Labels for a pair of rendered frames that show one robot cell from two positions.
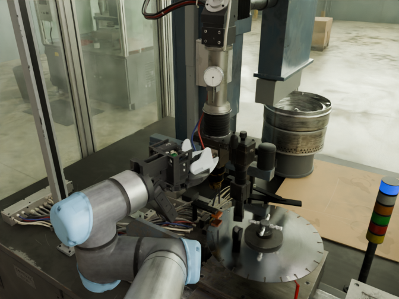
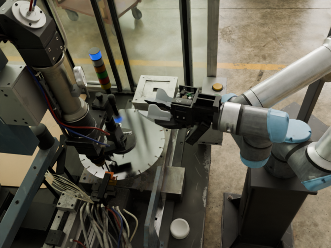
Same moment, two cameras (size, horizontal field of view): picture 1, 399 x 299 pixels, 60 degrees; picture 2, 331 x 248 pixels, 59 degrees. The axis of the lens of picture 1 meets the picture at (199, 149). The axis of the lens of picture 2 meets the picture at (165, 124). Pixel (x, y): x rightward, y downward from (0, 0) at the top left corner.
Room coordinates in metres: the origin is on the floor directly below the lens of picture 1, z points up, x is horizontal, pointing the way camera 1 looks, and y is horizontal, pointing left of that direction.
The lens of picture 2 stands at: (0.80, 0.52, 1.83)
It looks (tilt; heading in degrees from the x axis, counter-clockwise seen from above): 50 degrees down; 254
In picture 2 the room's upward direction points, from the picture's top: 9 degrees counter-clockwise
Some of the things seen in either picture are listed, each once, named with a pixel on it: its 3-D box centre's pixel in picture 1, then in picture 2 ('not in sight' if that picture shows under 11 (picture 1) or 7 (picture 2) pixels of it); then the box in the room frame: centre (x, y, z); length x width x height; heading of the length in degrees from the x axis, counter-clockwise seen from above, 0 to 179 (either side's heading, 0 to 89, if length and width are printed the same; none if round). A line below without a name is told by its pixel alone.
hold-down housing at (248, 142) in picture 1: (241, 167); (107, 117); (0.80, -0.11, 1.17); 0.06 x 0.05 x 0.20; 48
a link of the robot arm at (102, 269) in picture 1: (108, 257); (252, 142); (0.47, 0.16, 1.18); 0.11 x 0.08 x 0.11; 86
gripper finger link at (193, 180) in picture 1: (190, 176); not in sight; (0.61, 0.02, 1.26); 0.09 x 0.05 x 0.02; 129
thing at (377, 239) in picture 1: (375, 234); (105, 83); (0.75, -0.49, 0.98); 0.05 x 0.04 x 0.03; 147
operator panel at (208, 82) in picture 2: not in sight; (212, 109); (0.35, -0.26, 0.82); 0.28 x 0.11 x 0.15; 57
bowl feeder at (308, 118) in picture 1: (293, 136); not in sight; (1.53, -0.45, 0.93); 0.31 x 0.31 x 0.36
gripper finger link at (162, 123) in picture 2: not in sight; (171, 119); (0.65, 0.06, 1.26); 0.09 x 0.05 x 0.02; 147
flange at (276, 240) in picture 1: (263, 233); (120, 139); (0.78, -0.19, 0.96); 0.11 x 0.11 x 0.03
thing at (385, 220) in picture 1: (380, 216); (101, 72); (0.75, -0.49, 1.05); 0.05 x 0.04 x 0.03; 147
